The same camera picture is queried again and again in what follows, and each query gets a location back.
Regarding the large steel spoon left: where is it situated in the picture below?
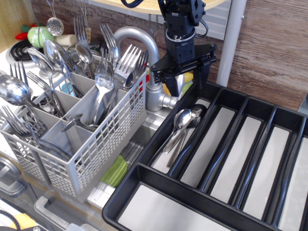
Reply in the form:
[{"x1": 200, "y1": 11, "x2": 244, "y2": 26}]
[{"x1": 0, "y1": 74, "x2": 43, "y2": 115}]

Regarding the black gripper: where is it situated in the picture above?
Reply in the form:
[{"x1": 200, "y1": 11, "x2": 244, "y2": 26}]
[{"x1": 150, "y1": 23, "x2": 217, "y2": 97}]

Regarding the grey metal pole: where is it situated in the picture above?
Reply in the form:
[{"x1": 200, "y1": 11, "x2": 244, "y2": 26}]
[{"x1": 216, "y1": 0, "x2": 247, "y2": 87}]

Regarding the small steel spoon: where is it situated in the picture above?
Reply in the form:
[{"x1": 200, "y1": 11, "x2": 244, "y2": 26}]
[{"x1": 163, "y1": 108, "x2": 192, "y2": 154}]

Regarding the steel fork front left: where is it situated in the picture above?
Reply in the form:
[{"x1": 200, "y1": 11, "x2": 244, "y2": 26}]
[{"x1": 0, "y1": 106, "x2": 48, "y2": 141}]

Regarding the steel fork back left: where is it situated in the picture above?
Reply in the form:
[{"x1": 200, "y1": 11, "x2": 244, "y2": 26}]
[{"x1": 10, "y1": 62, "x2": 29, "y2": 86}]

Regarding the tall steel fork back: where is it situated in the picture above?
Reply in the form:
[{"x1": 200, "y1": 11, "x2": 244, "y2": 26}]
[{"x1": 74, "y1": 15, "x2": 90, "y2": 50}]

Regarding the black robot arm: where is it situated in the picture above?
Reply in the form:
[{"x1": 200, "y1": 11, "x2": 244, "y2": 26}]
[{"x1": 150, "y1": 0, "x2": 217, "y2": 96}]

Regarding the steel spoon lying on basket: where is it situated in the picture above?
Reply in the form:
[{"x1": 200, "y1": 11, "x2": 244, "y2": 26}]
[{"x1": 61, "y1": 114, "x2": 98, "y2": 132}]

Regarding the black stove burner coil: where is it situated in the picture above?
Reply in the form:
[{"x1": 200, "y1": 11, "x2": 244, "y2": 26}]
[{"x1": 10, "y1": 39, "x2": 43, "y2": 62}]

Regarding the grey plastic cutlery basket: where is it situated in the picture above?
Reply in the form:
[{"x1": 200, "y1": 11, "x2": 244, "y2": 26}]
[{"x1": 0, "y1": 54, "x2": 148, "y2": 204}]

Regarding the steel spoon back middle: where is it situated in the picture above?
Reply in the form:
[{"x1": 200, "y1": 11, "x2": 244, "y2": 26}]
[{"x1": 76, "y1": 43, "x2": 95, "y2": 80}]

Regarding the hanging metal strainer ladle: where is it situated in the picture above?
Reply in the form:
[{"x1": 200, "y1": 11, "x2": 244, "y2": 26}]
[{"x1": 46, "y1": 0, "x2": 64, "y2": 37}]

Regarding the black cutlery tray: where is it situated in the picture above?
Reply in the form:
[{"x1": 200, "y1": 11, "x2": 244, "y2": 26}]
[{"x1": 102, "y1": 83, "x2": 308, "y2": 231}]

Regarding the round wooden shelf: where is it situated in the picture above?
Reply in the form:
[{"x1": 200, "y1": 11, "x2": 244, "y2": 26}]
[{"x1": 89, "y1": 0, "x2": 225, "y2": 15}]

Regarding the green toy cabbage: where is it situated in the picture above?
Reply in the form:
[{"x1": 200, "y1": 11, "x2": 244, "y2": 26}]
[{"x1": 27, "y1": 26, "x2": 54, "y2": 48}]

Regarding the tall steel spoon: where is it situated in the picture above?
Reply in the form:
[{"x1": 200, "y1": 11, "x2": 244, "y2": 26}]
[{"x1": 28, "y1": 48, "x2": 65, "y2": 116}]

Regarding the silver kitchen faucet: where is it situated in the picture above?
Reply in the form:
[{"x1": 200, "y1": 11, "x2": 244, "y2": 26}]
[{"x1": 114, "y1": 26, "x2": 179, "y2": 111}]

